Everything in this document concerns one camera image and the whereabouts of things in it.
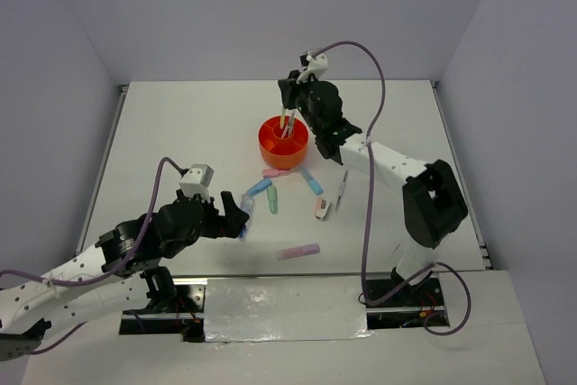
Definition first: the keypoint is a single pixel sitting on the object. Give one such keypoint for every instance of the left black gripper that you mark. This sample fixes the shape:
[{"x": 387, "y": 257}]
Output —
[{"x": 235, "y": 215}]

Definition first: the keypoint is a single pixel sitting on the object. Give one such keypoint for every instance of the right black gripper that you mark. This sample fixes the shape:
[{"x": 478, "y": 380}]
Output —
[{"x": 289, "y": 88}]

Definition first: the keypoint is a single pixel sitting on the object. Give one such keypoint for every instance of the blue capped glue bottle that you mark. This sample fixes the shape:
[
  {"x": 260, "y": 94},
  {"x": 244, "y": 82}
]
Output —
[{"x": 246, "y": 205}]

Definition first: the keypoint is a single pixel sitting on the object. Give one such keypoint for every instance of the pink purple highlighter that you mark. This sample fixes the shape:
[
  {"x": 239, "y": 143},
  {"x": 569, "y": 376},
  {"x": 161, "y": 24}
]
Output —
[{"x": 299, "y": 251}]

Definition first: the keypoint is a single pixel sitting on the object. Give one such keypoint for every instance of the blue highlighter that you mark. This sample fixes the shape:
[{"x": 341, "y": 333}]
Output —
[
  {"x": 259, "y": 187},
  {"x": 311, "y": 181}
]

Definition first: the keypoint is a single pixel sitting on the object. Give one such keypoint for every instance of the pink stapler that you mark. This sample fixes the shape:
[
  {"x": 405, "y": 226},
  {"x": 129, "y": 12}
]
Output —
[{"x": 322, "y": 208}]

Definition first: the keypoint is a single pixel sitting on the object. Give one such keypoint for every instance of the grey white thin pen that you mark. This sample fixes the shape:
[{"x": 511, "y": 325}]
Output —
[{"x": 341, "y": 190}]

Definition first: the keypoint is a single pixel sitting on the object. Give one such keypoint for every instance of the blue striped thin pen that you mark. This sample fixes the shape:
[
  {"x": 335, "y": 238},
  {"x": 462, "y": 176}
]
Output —
[{"x": 287, "y": 129}]

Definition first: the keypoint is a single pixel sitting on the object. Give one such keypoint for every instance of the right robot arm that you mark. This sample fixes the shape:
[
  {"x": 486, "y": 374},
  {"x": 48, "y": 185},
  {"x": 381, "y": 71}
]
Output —
[{"x": 433, "y": 203}]

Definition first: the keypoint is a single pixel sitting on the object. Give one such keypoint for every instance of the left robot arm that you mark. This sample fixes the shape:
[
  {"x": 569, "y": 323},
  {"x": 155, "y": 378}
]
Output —
[{"x": 121, "y": 271}]

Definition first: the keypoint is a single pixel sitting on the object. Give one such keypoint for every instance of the green highlighter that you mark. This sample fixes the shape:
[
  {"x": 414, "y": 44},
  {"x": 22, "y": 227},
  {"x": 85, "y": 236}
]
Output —
[{"x": 272, "y": 197}]

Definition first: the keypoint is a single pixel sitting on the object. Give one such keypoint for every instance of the orange round divided organizer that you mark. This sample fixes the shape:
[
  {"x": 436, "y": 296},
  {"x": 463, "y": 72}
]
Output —
[{"x": 283, "y": 152}]

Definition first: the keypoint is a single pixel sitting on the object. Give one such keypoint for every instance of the pink highlighter near organizer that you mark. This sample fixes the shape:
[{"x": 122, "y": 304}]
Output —
[{"x": 274, "y": 173}]

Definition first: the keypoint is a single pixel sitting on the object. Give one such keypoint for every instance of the silver foil cover plate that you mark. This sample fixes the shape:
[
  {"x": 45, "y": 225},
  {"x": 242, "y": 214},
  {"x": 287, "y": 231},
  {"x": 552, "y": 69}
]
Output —
[{"x": 284, "y": 309}]

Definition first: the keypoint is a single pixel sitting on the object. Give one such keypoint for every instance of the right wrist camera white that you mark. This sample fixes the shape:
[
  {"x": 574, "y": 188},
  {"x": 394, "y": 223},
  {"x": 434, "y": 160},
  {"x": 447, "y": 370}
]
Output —
[{"x": 312, "y": 66}]

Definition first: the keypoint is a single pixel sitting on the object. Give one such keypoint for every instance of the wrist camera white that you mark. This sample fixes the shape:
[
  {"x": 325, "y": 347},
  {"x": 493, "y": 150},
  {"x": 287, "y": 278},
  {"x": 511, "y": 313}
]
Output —
[
  {"x": 312, "y": 66},
  {"x": 196, "y": 181}
]

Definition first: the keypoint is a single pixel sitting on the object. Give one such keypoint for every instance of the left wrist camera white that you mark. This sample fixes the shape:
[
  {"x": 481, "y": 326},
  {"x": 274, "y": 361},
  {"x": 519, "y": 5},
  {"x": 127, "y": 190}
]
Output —
[{"x": 196, "y": 181}]

